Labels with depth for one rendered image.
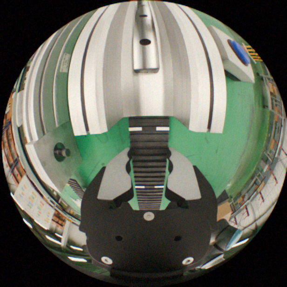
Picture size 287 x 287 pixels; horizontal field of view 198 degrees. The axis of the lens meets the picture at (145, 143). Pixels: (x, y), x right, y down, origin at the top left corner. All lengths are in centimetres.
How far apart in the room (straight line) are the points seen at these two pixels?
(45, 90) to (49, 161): 10
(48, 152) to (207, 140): 25
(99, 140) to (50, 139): 9
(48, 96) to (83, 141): 11
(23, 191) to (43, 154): 290
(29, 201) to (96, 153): 305
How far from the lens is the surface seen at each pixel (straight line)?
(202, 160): 20
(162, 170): 15
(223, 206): 67
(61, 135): 17
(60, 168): 17
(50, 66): 18
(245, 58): 16
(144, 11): 15
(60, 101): 18
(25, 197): 309
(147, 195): 19
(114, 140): 15
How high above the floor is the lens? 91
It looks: 62 degrees down
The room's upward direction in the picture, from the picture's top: 176 degrees counter-clockwise
